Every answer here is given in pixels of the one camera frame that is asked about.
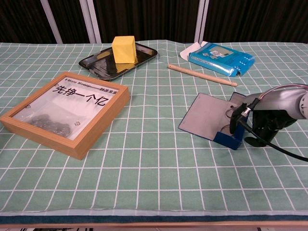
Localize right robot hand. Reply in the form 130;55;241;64
244;84;308;148

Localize black thin-rimmed eyeglasses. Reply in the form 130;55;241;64
220;103;239;135

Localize dark blue glasses case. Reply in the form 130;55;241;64
178;91;246;151

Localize blue cardboard box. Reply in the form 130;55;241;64
180;40;255;77

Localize wooden stick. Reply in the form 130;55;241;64
167;64;238;87

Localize black pleated screen panel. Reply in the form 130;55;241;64
93;0;200;43
204;0;308;44
48;0;93;44
0;0;57;44

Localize green checked tablecloth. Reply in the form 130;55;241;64
0;39;308;217

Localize yellow block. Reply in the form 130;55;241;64
111;36;137;64

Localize dark metal tray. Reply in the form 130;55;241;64
78;42;159;81

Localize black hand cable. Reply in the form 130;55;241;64
229;102;308;162

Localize white double partition post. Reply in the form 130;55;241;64
80;0;102;44

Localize wooden frame coin box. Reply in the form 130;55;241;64
0;71;130;160

